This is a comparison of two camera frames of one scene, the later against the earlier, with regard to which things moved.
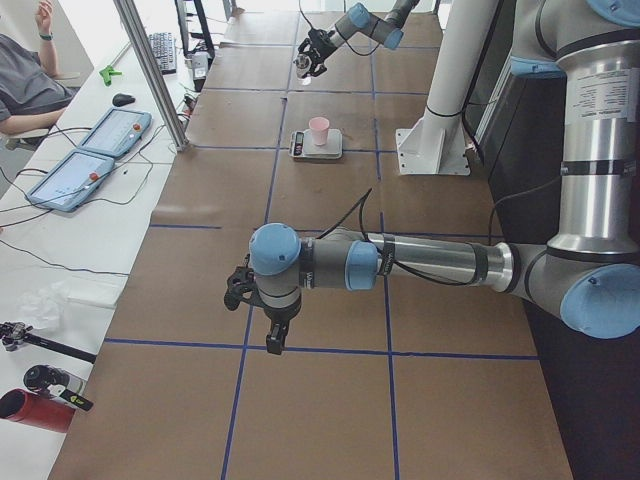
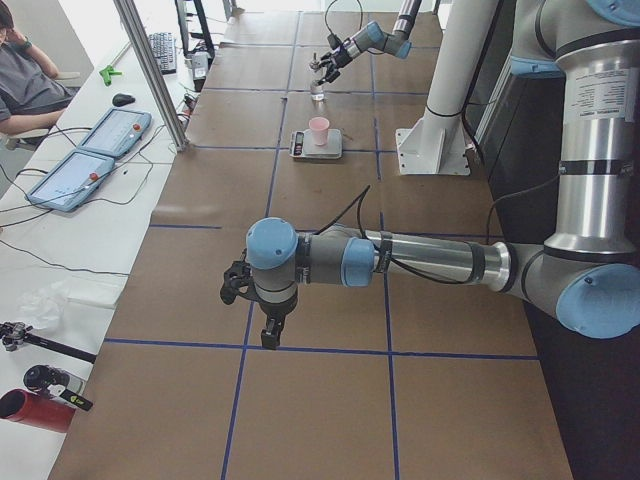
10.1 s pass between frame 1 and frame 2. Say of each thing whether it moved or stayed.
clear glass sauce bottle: moved
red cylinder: stayed
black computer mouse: stayed
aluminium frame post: stayed
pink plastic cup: stayed
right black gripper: moved
